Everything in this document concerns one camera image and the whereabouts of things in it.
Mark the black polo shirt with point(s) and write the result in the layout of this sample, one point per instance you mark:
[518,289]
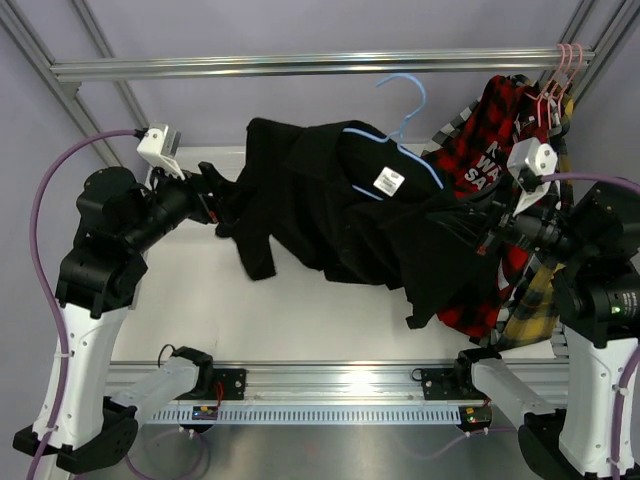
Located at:
[362,212]

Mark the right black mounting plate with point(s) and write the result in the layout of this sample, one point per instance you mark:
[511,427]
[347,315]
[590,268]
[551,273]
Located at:
[446,384]

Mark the light blue wire hanger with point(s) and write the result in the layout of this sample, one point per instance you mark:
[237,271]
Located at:
[400,135]

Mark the left aluminium frame post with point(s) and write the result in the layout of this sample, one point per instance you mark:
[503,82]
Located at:
[16,25]

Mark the right aluminium frame post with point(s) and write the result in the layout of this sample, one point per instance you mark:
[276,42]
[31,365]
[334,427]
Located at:
[619,24]

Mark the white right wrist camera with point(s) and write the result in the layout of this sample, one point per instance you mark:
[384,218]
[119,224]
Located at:
[530,161]

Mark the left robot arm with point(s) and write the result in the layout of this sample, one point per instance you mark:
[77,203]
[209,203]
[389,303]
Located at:
[82,427]

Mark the aluminium hanging rail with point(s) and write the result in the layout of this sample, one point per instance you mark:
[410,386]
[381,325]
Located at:
[342,63]

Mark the white slotted cable duct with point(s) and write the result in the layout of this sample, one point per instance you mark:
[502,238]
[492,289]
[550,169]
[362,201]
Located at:
[236,414]

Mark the pink wire hanger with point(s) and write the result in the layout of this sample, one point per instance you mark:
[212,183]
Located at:
[543,92]
[562,82]
[549,99]

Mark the aluminium frame post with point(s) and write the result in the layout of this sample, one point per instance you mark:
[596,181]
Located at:
[619,24]
[16,25]

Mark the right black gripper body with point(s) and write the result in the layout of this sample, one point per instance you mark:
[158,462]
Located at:
[499,220]

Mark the red black plaid shirt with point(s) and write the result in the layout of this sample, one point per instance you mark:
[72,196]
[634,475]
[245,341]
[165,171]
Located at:
[476,159]

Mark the black mounting plate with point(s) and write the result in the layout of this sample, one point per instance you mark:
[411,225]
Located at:
[446,384]
[229,382]

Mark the grey white plaid shirt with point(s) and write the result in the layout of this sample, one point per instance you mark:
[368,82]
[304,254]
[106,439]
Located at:
[450,130]

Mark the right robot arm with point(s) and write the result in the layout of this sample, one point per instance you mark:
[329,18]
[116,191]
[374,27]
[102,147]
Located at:
[597,296]

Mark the yellow plaid shirt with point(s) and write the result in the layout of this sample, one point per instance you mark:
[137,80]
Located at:
[533,315]

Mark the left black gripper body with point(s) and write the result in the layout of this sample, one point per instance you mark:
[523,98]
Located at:
[181,200]

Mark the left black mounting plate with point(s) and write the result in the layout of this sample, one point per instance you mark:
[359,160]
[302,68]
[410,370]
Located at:
[229,382]

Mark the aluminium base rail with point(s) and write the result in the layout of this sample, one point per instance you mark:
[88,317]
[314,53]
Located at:
[350,382]

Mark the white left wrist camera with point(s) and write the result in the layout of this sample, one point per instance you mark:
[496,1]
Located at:
[158,147]

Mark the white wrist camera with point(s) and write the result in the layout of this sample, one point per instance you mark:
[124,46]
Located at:
[530,161]
[158,147]

